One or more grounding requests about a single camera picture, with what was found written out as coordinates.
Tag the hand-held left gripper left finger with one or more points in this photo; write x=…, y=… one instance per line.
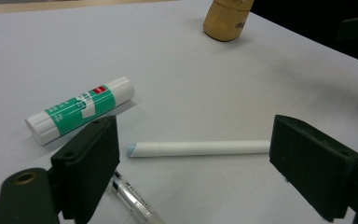
x=87, y=161

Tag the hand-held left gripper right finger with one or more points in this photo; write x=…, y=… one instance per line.
x=313, y=168

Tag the green and white glue stick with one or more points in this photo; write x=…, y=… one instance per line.
x=74, y=109

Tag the clear silver pen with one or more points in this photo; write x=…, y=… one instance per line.
x=133, y=199

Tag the white pen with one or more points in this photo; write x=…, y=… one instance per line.
x=199, y=148

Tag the round wooden pen holder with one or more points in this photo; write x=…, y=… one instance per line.
x=225, y=21

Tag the white table cover sheet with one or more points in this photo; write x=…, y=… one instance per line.
x=199, y=93

